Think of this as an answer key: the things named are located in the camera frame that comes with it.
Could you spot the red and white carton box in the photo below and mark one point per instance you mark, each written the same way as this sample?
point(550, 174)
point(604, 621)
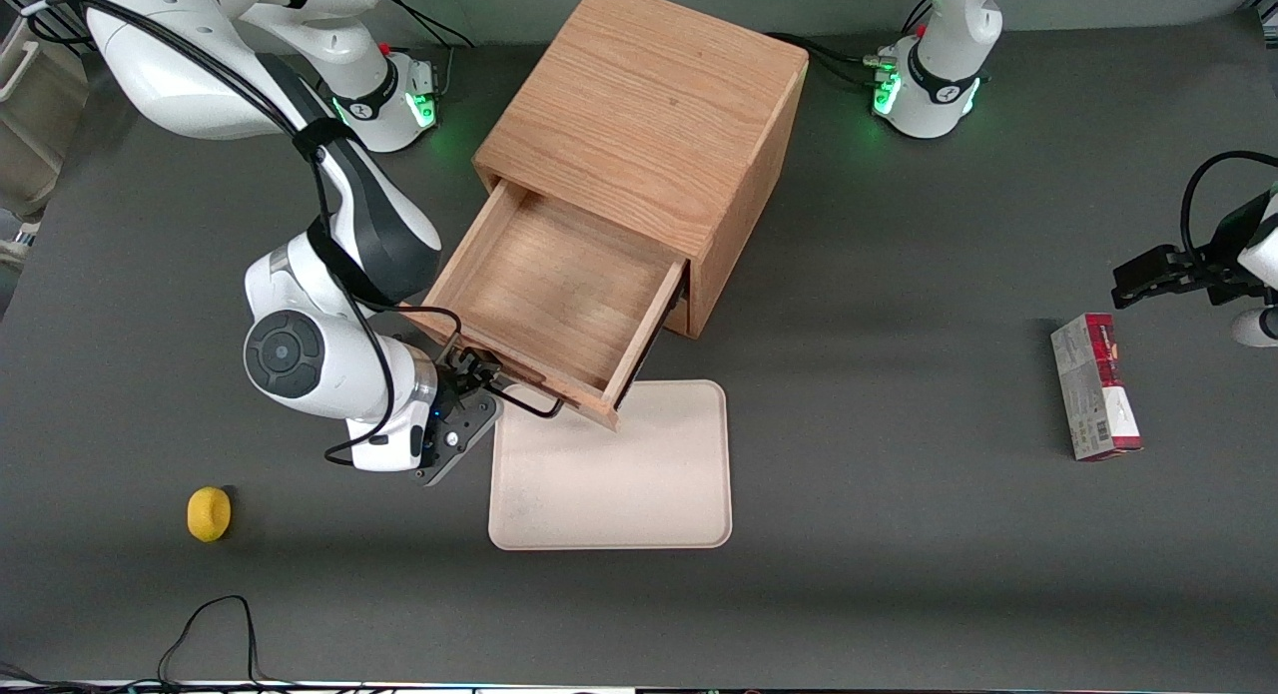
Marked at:
point(1093, 394)

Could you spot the oak wooden drawer cabinet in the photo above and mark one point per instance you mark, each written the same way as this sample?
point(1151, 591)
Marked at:
point(649, 105)

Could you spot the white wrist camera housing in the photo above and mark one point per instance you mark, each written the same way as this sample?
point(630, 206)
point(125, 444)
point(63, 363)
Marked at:
point(389, 449)

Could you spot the beige plastic tray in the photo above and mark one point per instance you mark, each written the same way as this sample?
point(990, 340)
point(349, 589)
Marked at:
point(619, 474)

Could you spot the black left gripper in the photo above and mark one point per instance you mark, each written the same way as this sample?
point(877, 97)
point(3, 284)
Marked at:
point(1220, 262)

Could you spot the beige plastic bin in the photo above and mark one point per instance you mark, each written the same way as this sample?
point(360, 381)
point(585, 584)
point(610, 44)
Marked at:
point(40, 115)

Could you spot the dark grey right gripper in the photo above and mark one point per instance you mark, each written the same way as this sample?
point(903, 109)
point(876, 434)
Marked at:
point(462, 372)

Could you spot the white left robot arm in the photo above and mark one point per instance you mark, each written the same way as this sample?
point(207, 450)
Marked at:
point(939, 35)

